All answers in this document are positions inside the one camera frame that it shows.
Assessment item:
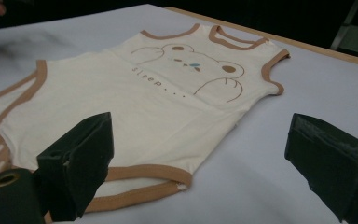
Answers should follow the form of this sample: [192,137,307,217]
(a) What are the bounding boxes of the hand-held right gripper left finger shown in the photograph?
[36,111,116,222]

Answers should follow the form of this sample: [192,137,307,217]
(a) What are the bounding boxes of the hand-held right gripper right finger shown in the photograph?
[283,112,358,224]

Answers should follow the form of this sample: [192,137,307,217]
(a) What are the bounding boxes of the cream baby bodysuit tan trim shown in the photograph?
[0,22,291,224]

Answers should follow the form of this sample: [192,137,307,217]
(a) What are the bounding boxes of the grey metal stand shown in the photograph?
[329,0,358,60]

